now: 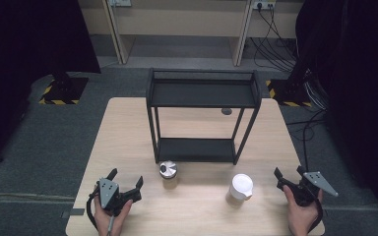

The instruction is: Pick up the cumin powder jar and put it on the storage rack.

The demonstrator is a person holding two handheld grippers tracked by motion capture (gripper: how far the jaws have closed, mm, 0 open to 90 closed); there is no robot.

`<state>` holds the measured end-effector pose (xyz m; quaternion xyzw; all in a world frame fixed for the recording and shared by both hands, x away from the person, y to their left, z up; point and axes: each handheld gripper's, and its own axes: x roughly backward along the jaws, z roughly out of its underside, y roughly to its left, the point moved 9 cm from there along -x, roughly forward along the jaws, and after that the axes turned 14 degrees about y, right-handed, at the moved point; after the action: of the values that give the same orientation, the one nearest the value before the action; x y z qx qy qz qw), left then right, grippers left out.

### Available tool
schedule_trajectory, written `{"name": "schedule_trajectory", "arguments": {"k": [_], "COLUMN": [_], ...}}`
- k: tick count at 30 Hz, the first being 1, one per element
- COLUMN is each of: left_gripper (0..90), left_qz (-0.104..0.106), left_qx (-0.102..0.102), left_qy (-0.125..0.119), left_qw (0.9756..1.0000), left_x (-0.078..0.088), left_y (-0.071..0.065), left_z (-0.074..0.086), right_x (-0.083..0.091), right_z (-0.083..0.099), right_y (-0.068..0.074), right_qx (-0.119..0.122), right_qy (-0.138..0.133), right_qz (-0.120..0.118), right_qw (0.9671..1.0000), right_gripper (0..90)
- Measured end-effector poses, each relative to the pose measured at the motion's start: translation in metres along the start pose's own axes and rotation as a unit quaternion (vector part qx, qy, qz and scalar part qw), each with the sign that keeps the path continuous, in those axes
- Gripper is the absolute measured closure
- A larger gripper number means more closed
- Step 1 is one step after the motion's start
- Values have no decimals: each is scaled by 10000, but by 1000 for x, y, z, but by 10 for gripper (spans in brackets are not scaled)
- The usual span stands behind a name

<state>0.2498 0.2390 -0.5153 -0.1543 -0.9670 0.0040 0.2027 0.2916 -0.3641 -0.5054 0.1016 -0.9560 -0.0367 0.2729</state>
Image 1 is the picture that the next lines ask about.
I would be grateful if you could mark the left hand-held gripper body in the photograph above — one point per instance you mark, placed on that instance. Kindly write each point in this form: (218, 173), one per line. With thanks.
(109, 193)

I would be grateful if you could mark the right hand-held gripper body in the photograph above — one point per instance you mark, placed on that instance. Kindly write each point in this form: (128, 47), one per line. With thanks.
(318, 180)

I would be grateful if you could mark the glass jar with metal lid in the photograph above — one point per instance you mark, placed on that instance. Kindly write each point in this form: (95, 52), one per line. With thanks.
(168, 169)

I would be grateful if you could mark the jar with white lid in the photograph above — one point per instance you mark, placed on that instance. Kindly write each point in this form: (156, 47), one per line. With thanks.
(241, 185)

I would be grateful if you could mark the black two-tier metal rack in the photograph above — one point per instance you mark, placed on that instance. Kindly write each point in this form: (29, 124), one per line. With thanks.
(197, 149)

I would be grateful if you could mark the person's left hand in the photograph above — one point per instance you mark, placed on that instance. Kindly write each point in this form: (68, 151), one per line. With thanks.
(106, 223)

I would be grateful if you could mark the person's right hand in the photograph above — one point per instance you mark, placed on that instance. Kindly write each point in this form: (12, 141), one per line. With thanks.
(302, 219)

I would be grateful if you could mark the dark floor tape patch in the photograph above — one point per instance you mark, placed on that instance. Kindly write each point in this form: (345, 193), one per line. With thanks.
(74, 212)

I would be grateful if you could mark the black stand base striped tape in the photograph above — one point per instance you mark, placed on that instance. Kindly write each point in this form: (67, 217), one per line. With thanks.
(64, 90)
(287, 93)

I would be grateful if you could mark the round dark table grommet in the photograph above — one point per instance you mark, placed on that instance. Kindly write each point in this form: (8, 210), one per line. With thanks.
(226, 111)

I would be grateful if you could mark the black curtain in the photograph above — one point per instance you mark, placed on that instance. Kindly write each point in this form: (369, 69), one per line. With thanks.
(19, 65)
(361, 98)

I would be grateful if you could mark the white wall socket with plugs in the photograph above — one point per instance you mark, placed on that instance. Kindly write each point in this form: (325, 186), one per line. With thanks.
(264, 4)

